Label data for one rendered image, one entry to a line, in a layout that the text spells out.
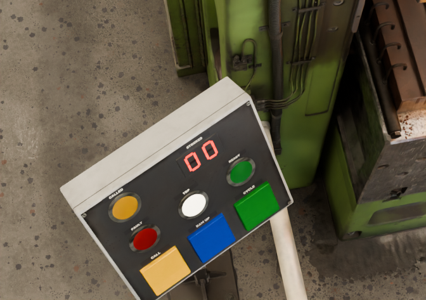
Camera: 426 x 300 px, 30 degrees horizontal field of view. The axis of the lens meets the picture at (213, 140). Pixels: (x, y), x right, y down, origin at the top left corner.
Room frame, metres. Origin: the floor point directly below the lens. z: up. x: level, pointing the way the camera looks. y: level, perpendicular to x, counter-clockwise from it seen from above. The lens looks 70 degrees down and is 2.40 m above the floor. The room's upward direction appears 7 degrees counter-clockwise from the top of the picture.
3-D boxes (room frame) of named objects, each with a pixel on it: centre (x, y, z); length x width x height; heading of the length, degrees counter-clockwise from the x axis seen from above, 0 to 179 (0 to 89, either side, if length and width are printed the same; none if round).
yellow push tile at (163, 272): (0.28, 0.11, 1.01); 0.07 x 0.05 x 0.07; 119
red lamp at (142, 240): (0.32, 0.13, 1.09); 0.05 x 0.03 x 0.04; 94
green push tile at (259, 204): (0.38, -0.06, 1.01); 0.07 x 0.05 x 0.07; 119
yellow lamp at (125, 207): (0.36, 0.15, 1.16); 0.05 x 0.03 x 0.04; 94
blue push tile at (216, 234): (0.33, 0.02, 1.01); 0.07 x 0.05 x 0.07; 119
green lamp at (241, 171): (0.42, -0.04, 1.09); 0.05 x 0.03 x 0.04; 94
